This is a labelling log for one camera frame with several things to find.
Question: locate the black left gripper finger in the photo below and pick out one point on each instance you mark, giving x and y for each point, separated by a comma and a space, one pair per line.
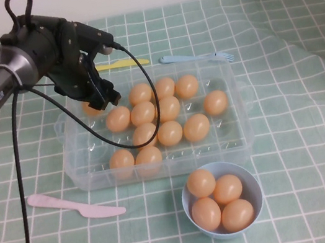
113, 97
97, 103

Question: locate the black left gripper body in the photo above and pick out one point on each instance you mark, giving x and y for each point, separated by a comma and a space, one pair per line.
77, 83

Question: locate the clear plastic egg box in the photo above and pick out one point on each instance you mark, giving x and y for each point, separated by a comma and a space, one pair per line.
234, 134

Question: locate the yellow plastic knife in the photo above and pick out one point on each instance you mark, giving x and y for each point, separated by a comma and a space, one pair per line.
121, 64

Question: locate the white zip tie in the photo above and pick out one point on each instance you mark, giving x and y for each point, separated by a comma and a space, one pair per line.
12, 74

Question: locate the light blue plastic fork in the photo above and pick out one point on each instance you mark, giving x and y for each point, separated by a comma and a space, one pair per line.
183, 58

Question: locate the pink plastic knife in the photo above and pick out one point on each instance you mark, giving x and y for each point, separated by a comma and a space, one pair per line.
70, 207

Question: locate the light blue bowl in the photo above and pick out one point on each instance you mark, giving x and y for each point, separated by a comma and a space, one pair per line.
254, 193

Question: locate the green checkered tablecloth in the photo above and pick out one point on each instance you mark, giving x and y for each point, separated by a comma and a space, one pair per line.
279, 138

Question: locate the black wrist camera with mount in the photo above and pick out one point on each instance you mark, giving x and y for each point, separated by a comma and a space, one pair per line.
94, 37

